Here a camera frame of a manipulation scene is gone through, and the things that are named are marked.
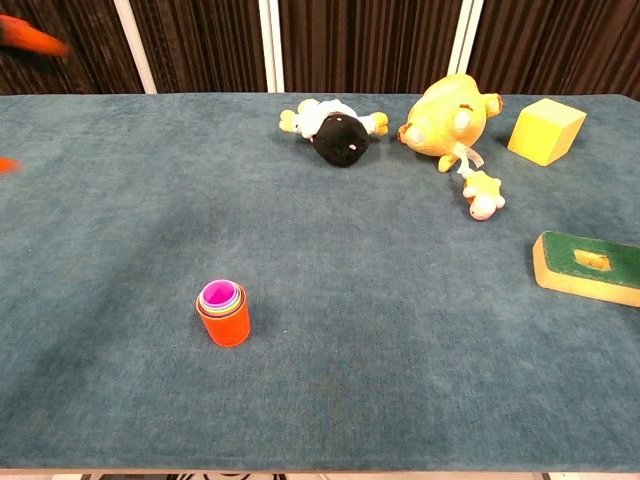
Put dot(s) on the robot left five-finger hand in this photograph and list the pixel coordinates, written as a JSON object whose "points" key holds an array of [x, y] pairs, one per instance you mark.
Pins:
{"points": [[30, 37]]}

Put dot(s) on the magenta plastic cup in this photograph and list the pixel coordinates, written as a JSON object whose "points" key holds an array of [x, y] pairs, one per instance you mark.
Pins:
{"points": [[219, 292]]}

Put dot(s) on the dark blue plastic cup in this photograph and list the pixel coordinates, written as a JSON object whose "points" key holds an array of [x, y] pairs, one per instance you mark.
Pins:
{"points": [[221, 315]]}

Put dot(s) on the black-headed plush doll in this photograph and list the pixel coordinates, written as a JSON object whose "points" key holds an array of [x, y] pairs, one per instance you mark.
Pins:
{"points": [[342, 140]]}

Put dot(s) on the orange plastic cup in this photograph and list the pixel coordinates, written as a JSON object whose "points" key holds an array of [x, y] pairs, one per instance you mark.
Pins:
{"points": [[227, 330]]}

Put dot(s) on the large yellow plush bear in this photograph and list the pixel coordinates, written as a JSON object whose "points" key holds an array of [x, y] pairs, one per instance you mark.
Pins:
{"points": [[440, 120]]}

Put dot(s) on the teal table cloth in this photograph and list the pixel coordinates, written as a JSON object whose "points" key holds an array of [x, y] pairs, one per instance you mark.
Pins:
{"points": [[375, 325]]}

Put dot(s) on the small yellow plush pendant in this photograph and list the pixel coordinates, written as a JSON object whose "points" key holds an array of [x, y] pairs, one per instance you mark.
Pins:
{"points": [[482, 197]]}

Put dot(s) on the yellow foam cube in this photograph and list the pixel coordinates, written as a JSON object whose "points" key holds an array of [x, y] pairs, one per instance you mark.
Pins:
{"points": [[542, 135]]}

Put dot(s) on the green-topped sponge block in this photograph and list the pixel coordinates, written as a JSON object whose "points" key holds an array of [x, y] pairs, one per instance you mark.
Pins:
{"points": [[560, 260]]}

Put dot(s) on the white partition post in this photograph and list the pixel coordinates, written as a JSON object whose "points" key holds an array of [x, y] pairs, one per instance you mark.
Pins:
{"points": [[465, 35], [135, 45], [271, 45]]}

